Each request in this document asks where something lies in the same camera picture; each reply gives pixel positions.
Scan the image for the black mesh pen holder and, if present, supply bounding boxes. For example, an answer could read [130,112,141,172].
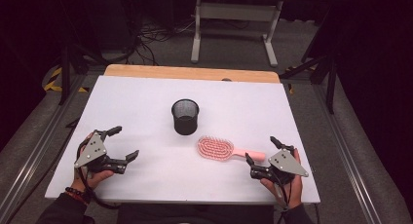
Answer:
[170,98,200,136]

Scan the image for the left hand-held gripper cable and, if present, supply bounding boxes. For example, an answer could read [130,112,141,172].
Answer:
[76,167,122,210]

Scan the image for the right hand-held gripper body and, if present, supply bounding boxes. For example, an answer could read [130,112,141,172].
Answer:
[249,146,310,185]

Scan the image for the dark beaded bracelet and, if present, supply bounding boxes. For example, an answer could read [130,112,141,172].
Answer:
[63,186,90,205]

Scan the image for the person's right hand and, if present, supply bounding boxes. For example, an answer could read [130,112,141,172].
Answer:
[260,149,310,209]

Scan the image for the white metal desk frame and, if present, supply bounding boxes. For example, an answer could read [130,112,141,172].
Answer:
[190,0,284,68]

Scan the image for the person's dark lap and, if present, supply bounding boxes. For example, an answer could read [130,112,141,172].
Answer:
[116,204,276,224]

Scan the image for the yellow black hazard tape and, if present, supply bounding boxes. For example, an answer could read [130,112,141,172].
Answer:
[284,65,318,95]
[44,66,90,93]

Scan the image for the hand-held gripper cable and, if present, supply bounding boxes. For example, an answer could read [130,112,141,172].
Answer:
[272,169,291,212]
[76,167,122,210]

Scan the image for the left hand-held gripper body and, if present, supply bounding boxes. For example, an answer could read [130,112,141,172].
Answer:
[73,130,129,175]

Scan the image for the tangle of black floor cables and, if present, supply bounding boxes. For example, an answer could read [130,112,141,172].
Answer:
[128,18,198,66]

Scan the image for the white table board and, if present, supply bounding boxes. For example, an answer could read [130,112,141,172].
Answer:
[44,75,321,205]

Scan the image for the person's left hand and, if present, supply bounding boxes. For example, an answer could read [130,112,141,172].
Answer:
[71,133,115,194]

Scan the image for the aluminium floor rail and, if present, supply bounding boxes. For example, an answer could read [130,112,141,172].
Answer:
[0,73,86,224]
[312,83,386,224]

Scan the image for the black metal stand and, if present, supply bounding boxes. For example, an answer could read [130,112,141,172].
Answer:
[57,43,110,106]
[280,52,339,115]

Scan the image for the wooden table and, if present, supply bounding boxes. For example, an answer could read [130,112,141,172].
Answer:
[103,63,281,85]

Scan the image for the right hand-held gripper cable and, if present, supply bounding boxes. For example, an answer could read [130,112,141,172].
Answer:
[272,169,291,212]

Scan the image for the pink hairbrush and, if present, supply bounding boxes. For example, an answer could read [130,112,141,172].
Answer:
[197,135,266,163]

